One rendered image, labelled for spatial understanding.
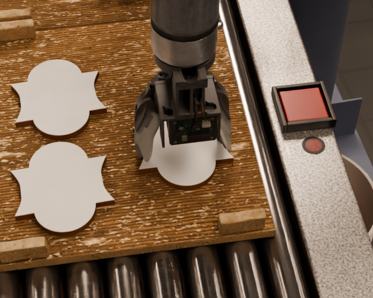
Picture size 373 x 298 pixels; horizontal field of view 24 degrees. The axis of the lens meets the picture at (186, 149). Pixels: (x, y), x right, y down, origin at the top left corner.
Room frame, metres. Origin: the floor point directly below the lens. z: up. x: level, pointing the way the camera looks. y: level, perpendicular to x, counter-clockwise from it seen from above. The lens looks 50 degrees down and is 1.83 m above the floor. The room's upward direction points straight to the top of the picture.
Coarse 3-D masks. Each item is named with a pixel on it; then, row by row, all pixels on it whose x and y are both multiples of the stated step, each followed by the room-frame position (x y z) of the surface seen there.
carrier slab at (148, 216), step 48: (0, 48) 0.93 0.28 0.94; (48, 48) 0.93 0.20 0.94; (96, 48) 0.93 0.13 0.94; (144, 48) 0.93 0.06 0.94; (0, 96) 0.83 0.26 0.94; (0, 144) 0.74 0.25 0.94; (96, 144) 0.74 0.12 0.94; (240, 144) 0.74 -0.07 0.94; (0, 192) 0.66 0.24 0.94; (144, 192) 0.66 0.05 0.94; (192, 192) 0.66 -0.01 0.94; (240, 192) 0.66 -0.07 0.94; (0, 240) 0.59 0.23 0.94; (48, 240) 0.59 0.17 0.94; (96, 240) 0.59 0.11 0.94; (144, 240) 0.59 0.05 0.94; (192, 240) 0.59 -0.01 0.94; (240, 240) 0.60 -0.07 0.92
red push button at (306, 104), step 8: (312, 88) 0.85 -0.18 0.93; (280, 96) 0.84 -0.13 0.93; (288, 96) 0.84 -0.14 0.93; (296, 96) 0.84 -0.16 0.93; (304, 96) 0.84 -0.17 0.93; (312, 96) 0.84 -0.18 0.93; (320, 96) 0.84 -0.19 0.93; (288, 104) 0.82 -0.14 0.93; (296, 104) 0.82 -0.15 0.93; (304, 104) 0.82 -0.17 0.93; (312, 104) 0.82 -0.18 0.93; (320, 104) 0.82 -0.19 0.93; (288, 112) 0.81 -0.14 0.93; (296, 112) 0.81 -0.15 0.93; (304, 112) 0.81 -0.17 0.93; (312, 112) 0.81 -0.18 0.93; (320, 112) 0.81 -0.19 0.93; (288, 120) 0.79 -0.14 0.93; (296, 120) 0.79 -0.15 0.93
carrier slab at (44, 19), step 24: (0, 0) 1.03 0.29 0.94; (24, 0) 1.03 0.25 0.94; (48, 0) 1.03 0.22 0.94; (72, 0) 1.03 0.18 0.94; (96, 0) 1.03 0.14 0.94; (120, 0) 1.03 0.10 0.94; (144, 0) 1.03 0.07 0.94; (48, 24) 0.98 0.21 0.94; (72, 24) 0.98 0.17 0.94; (96, 24) 0.98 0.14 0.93
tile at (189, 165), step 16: (160, 144) 0.73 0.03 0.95; (192, 144) 0.73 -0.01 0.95; (208, 144) 0.73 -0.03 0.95; (160, 160) 0.70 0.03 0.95; (176, 160) 0.70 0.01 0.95; (192, 160) 0.70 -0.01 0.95; (208, 160) 0.70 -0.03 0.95; (224, 160) 0.71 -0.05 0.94; (160, 176) 0.68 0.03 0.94; (176, 176) 0.68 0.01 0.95; (192, 176) 0.68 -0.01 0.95; (208, 176) 0.68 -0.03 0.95
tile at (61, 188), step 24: (48, 144) 0.73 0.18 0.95; (72, 144) 0.73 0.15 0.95; (48, 168) 0.69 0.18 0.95; (72, 168) 0.69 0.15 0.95; (96, 168) 0.69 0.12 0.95; (24, 192) 0.65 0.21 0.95; (48, 192) 0.65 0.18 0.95; (72, 192) 0.65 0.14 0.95; (96, 192) 0.65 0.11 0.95; (24, 216) 0.62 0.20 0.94; (48, 216) 0.62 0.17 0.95; (72, 216) 0.62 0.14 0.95
